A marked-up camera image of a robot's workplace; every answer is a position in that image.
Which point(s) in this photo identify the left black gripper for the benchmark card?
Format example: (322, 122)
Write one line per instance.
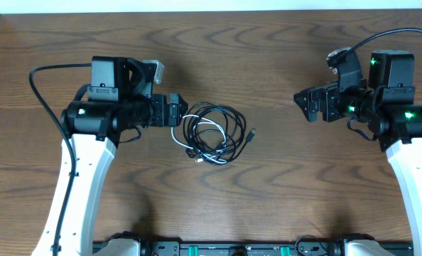
(163, 116)

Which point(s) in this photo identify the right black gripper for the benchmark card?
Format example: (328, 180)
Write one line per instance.
(328, 94)

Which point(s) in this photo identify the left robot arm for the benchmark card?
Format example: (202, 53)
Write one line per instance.
(119, 97)

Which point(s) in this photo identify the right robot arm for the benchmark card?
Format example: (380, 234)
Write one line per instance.
(385, 103)

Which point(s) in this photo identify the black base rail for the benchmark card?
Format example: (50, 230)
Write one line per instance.
(173, 248)

